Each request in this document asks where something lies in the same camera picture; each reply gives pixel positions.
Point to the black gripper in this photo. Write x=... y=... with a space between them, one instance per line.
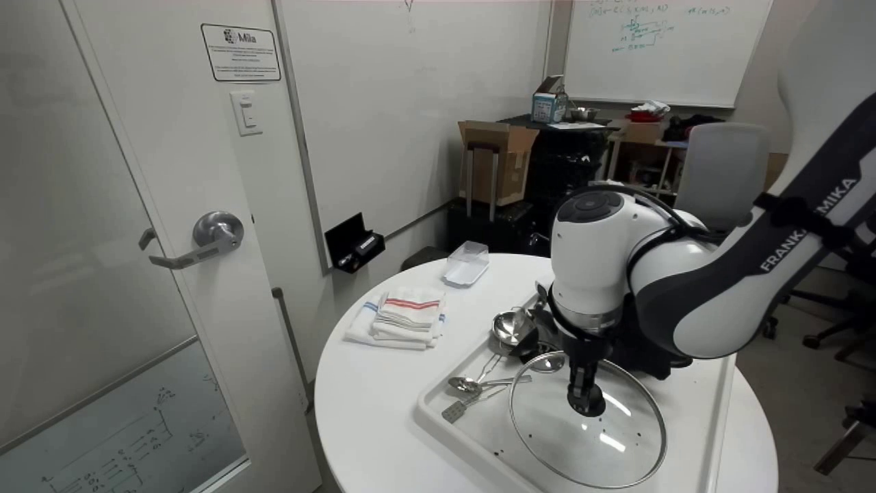
x=587 y=350

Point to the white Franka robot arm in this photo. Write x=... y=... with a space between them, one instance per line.
x=728 y=290

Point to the white tray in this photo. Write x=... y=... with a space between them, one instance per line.
x=473 y=430

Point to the silver ladle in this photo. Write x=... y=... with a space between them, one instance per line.
x=502 y=330

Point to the silver spoon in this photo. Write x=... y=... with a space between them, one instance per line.
x=462 y=383

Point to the clear plastic container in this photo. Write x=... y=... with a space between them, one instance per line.
x=467 y=267

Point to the black cabinet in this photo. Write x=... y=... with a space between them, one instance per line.
x=565 y=172

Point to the cardboard box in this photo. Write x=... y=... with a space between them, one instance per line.
x=510 y=165

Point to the wooden desk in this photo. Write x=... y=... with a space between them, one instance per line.
x=643 y=150

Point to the grey chair back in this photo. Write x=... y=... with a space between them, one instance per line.
x=720 y=172

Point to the black office chair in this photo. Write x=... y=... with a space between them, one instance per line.
x=844 y=428

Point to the black marker holder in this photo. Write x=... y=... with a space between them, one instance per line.
x=353 y=245

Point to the small blue box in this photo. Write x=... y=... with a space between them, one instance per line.
x=549 y=107

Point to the red item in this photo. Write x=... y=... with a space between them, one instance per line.
x=649 y=112

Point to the whiteboard with green writing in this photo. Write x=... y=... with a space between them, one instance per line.
x=675 y=56

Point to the white door with glass panel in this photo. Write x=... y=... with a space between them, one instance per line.
x=235 y=311

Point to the white door sign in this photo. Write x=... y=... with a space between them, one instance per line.
x=239 y=53

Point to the wall whiteboard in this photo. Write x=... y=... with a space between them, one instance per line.
x=412 y=109

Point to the white light switch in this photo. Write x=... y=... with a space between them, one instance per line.
x=246 y=112

